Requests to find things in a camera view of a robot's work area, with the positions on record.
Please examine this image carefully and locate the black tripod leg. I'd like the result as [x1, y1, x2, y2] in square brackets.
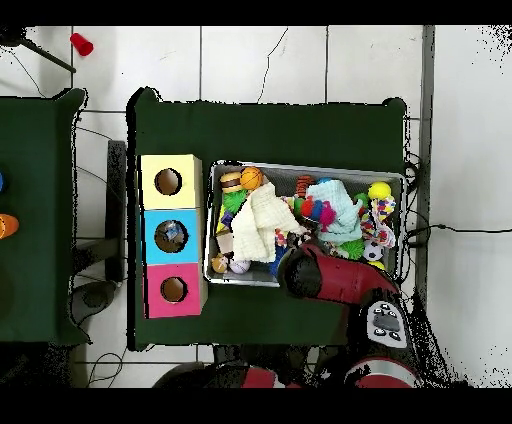
[0, 27, 77, 74]

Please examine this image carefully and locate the shallow clear mesh bin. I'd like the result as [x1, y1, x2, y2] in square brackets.
[203, 159, 407, 295]

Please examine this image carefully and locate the orange toy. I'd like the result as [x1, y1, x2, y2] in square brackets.
[0, 213, 20, 240]

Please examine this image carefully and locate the white colourful patterned cloth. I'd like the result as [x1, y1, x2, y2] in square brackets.
[359, 195, 397, 249]

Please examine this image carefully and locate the black cable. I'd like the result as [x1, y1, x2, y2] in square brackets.
[404, 222, 512, 246]

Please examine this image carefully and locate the black upright stand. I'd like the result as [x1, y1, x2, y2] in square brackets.
[105, 139, 127, 281]

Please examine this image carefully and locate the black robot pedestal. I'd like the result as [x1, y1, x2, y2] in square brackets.
[213, 344, 309, 366]

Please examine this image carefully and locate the mint muslin cloth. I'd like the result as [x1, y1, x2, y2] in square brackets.
[305, 179, 365, 246]

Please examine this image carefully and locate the cream muslin cloth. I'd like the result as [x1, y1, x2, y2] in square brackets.
[231, 181, 307, 263]

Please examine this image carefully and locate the toy burger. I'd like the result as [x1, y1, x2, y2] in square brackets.
[219, 171, 244, 194]

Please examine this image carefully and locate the orange toy basketball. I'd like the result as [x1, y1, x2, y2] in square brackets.
[239, 166, 264, 191]

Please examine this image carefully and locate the side table with green cloth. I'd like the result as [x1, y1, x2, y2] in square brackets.
[0, 88, 91, 346]

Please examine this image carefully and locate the multicolour spiky caterpillar toy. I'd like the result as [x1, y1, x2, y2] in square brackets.
[293, 195, 337, 233]

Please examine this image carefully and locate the small soccer ball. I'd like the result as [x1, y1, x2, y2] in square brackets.
[362, 240, 384, 262]

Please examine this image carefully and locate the grey rounded base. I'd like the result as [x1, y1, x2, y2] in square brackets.
[71, 279, 118, 326]

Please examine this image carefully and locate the wooden box with three holes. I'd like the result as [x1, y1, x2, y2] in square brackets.
[137, 153, 209, 320]

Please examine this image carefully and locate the red plastic cup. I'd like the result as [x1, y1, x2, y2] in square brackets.
[69, 32, 95, 57]

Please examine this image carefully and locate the dark green tablecloth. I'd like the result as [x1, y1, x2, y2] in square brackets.
[126, 87, 408, 352]

